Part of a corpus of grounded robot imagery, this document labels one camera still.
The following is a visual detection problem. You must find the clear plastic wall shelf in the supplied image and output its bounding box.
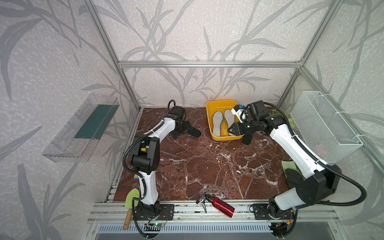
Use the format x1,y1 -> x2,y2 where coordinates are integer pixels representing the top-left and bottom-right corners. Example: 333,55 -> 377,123
42,93 -> 120,163

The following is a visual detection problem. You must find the wooden handle tool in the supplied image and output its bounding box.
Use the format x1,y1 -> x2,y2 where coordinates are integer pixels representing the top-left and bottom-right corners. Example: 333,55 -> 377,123
123,208 -> 133,231

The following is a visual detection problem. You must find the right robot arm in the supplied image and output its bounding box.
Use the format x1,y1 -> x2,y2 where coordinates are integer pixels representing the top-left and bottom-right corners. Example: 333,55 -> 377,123
228,101 -> 368,215

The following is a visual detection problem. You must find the black insole right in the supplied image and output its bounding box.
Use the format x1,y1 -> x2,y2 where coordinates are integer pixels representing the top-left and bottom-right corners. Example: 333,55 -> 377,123
242,134 -> 253,146

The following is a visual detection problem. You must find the yellow plastic storage box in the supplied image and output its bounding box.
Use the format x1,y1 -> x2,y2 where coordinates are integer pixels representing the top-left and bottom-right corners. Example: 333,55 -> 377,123
206,100 -> 243,141

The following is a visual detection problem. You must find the black insole left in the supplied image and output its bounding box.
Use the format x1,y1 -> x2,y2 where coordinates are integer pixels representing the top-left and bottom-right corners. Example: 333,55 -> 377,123
183,121 -> 202,138

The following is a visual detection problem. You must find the white wire mesh basket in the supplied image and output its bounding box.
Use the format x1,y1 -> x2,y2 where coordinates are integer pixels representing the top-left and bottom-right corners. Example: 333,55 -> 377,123
291,91 -> 363,164

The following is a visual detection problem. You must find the black green work glove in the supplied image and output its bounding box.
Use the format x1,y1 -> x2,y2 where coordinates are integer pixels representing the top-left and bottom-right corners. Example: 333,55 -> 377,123
281,161 -> 305,189

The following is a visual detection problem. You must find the potted plant white pot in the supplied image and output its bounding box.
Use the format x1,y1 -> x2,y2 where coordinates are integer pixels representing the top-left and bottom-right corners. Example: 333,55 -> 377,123
272,109 -> 297,128

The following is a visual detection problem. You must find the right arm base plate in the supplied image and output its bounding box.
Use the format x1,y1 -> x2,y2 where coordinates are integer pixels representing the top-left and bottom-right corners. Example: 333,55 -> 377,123
249,204 -> 296,222

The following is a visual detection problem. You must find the yellow insole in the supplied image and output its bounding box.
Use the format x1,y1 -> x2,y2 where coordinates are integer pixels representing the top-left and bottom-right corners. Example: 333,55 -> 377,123
220,119 -> 230,137

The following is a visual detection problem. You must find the grey felt insole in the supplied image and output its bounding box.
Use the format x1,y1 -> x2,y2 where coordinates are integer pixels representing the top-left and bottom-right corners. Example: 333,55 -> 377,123
212,111 -> 223,137
224,109 -> 235,128

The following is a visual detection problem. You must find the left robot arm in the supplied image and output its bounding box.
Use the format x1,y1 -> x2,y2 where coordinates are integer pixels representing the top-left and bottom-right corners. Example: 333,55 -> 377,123
123,106 -> 194,206

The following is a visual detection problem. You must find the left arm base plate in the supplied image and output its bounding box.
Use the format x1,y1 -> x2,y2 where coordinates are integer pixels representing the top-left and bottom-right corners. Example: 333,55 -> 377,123
134,202 -> 175,221

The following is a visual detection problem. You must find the red spray bottle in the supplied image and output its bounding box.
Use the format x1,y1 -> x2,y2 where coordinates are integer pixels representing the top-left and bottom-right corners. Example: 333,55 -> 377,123
196,193 -> 235,218

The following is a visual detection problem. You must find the black insole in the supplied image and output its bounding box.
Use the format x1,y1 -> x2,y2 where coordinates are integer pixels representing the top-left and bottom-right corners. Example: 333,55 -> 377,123
242,134 -> 253,146
183,121 -> 202,138

